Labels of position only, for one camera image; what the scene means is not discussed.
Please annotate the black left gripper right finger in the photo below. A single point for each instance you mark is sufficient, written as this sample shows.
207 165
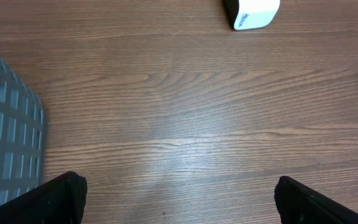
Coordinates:
298 204

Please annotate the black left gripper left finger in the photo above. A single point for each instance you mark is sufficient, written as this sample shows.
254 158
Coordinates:
60 200

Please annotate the white barcode scanner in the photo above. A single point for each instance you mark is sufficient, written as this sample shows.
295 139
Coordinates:
250 14

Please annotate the grey plastic mesh basket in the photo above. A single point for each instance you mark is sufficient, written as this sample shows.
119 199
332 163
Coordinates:
23 133

